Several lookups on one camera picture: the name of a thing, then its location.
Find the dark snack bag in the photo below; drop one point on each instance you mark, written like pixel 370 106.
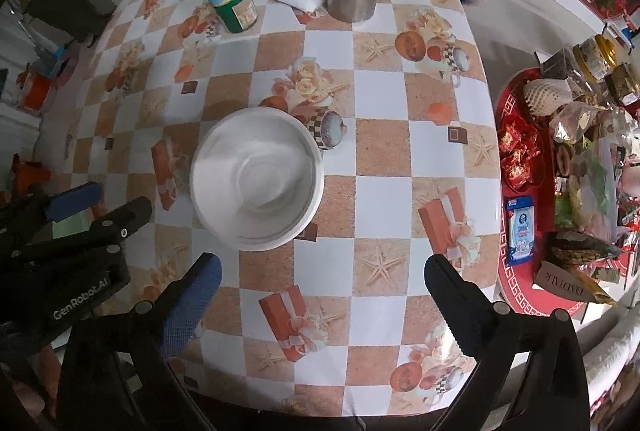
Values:
pixel 580 248

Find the red plastic stool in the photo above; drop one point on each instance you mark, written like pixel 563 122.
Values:
pixel 27 171

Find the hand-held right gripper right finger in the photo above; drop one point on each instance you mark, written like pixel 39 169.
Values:
pixel 452 306

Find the blue white wipes packet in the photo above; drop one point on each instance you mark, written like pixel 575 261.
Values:
pixel 520 231

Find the white padded cushion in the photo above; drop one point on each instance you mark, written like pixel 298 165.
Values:
pixel 615 361

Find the red round tray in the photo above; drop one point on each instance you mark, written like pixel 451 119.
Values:
pixel 544 221

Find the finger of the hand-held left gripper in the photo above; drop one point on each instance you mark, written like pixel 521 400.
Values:
pixel 75 202
pixel 127 216

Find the orange bucket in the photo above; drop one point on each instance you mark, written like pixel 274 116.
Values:
pixel 36 93

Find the glass jar with gold lid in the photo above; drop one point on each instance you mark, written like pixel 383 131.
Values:
pixel 595 56

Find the glass jar with dark contents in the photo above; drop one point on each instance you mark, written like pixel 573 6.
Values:
pixel 625 83

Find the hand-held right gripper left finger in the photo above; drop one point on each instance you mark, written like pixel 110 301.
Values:
pixel 192 306

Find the pile of red candies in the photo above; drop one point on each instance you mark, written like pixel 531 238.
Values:
pixel 520 153

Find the fruit in white foam net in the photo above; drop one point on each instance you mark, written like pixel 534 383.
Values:
pixel 547 96

